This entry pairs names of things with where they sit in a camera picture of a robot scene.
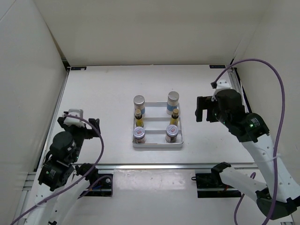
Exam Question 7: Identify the right dark corner label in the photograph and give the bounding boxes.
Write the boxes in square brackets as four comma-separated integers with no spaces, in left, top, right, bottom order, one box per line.
[209,65,226,69]

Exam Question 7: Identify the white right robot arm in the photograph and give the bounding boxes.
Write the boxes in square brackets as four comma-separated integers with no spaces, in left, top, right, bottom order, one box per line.
[195,89,300,220]

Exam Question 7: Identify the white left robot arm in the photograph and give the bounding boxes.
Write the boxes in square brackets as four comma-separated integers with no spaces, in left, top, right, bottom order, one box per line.
[24,112,101,225]

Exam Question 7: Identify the dark corner label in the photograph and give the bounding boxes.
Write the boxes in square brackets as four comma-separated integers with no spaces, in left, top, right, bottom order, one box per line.
[70,67,87,71]
[209,65,226,69]

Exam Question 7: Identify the tall blue-label jar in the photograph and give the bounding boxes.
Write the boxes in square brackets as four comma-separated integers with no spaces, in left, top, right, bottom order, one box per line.
[133,95,145,117]
[166,91,180,115]

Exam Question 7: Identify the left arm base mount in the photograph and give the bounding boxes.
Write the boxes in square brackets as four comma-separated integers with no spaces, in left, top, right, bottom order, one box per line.
[79,167,113,198]

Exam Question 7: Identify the left dark corner label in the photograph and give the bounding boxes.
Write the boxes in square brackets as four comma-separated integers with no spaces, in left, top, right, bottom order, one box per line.
[70,67,87,71]

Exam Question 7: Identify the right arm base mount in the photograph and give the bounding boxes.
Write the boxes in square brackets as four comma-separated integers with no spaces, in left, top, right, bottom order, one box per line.
[191,162,241,198]

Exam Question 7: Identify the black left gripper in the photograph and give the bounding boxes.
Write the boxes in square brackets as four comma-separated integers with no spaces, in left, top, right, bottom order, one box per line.
[58,118,100,162]

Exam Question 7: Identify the small yellow-label bottle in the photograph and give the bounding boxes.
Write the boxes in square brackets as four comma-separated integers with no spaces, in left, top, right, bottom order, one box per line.
[135,109,144,127]
[170,108,179,126]

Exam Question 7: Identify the aluminium frame rail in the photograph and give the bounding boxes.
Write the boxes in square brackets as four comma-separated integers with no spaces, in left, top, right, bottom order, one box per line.
[72,163,258,170]

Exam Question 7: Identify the short spice jar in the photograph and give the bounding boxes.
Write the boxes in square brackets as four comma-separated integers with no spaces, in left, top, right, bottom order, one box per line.
[165,124,179,143]
[133,127,146,143]

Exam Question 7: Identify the white divided tray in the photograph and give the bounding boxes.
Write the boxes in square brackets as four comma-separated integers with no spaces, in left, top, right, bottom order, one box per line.
[132,102,184,150]

